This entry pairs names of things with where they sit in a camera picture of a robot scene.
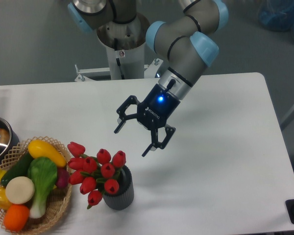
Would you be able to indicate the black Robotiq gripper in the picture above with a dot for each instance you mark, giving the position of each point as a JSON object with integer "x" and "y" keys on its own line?
{"x": 156, "y": 110}

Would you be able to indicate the red tulip bouquet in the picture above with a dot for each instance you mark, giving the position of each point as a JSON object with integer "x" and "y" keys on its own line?
{"x": 96, "y": 176}

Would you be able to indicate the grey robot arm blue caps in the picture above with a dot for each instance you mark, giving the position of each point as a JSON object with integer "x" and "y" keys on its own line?
{"x": 185, "y": 44}

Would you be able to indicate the dark grey ribbed vase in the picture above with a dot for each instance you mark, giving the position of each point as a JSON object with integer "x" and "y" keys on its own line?
{"x": 125, "y": 195}

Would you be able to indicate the purple red radish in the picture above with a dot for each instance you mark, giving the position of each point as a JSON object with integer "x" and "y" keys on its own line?
{"x": 62, "y": 178}

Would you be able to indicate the yellow squash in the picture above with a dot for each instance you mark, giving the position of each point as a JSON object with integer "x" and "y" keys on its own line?
{"x": 40, "y": 148}

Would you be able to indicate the green bok choy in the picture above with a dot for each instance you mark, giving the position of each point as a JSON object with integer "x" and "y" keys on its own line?
{"x": 43, "y": 173}

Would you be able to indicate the woven wicker basket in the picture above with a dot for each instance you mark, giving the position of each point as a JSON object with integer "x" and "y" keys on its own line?
{"x": 57, "y": 201}

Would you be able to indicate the dark green cucumber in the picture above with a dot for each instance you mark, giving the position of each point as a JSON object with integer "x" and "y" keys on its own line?
{"x": 20, "y": 168}

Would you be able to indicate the round cream bun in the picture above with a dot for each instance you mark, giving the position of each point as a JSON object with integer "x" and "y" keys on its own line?
{"x": 20, "y": 190}

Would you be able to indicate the blue plastic bag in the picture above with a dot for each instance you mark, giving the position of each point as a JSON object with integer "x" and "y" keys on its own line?
{"x": 277, "y": 15}

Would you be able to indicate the orange fruit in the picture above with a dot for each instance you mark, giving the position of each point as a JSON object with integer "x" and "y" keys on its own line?
{"x": 16, "y": 217}

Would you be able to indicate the yellow bell pepper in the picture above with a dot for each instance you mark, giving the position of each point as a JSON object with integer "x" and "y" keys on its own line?
{"x": 5, "y": 204}

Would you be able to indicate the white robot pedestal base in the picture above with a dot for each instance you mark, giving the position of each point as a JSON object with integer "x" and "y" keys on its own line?
{"x": 125, "y": 49}

